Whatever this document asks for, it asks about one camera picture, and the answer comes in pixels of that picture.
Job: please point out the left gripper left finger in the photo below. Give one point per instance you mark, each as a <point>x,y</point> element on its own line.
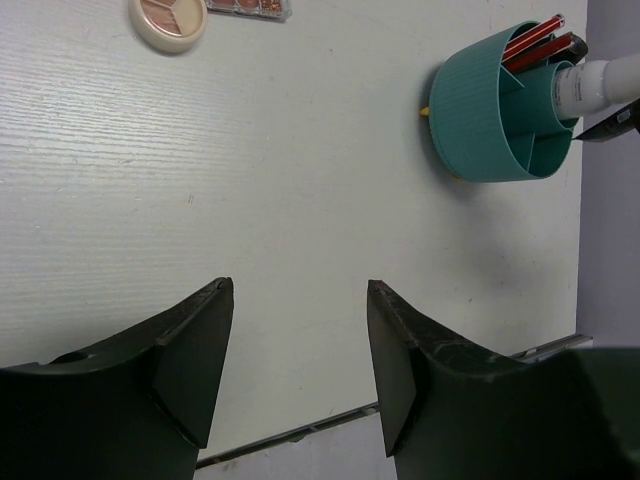
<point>137,405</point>

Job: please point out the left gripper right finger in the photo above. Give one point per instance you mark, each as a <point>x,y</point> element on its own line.
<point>452,409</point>

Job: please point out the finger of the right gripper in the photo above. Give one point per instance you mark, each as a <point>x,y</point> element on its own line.
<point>617,124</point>

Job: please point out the white cap toner bottle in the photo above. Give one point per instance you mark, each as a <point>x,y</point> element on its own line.
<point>593,86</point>

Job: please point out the red lip gloss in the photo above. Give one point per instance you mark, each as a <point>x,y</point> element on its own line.
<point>528,38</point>
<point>539,54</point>
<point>576,51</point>

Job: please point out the teal round organizer cup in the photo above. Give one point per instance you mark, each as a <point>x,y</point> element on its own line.
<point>489,125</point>

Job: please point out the square eyeshadow palette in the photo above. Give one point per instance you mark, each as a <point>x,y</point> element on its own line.
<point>272,10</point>

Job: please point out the round beige powder compact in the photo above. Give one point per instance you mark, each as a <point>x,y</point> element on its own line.
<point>169,26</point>

